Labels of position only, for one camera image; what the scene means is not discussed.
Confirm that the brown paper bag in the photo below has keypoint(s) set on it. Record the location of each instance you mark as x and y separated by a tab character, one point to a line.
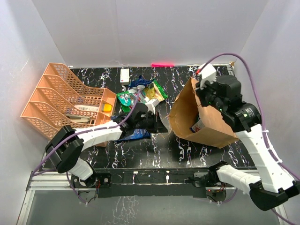
185	112

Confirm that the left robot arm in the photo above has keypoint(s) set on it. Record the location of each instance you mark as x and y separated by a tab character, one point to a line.
65	148

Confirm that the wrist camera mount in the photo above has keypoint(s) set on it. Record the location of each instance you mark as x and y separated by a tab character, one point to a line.
205	73
151	105

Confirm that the teal snack packet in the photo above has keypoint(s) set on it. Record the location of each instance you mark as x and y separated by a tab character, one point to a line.
127	98

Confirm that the stapler in organizer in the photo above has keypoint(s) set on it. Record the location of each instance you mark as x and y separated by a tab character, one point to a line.
78	118

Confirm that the blue cookie bag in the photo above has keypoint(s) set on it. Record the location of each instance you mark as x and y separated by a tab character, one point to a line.
197	126

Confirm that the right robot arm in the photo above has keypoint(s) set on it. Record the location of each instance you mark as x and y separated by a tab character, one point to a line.
274	185

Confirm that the white tube in organizer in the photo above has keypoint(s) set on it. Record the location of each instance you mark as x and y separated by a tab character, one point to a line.
90	108

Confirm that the yellow sticky note block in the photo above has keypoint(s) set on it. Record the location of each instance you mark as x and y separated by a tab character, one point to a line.
107	108

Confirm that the red light strip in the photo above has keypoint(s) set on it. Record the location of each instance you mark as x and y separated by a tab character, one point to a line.
162	64

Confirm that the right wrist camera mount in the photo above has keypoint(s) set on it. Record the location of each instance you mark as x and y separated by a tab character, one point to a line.
205	73

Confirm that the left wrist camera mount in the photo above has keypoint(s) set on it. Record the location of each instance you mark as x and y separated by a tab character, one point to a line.
151	105

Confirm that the green chips bag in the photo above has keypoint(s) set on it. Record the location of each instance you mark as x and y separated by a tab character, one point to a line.
154	90

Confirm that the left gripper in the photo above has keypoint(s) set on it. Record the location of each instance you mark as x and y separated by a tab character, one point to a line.
158	126

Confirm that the navy Kettle chips bag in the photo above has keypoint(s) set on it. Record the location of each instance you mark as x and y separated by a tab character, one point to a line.
137	135

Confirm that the black front mounting rail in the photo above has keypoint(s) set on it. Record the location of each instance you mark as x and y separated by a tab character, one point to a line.
151	182

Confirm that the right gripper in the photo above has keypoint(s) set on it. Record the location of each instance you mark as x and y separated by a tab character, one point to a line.
200	92

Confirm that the dark blue snack bag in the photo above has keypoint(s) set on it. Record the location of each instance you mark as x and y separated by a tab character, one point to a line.
139	83

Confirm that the small white box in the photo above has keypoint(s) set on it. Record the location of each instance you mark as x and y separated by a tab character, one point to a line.
124	76

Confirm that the orange plastic desk organizer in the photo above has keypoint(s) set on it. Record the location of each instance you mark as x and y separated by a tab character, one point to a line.
57	93

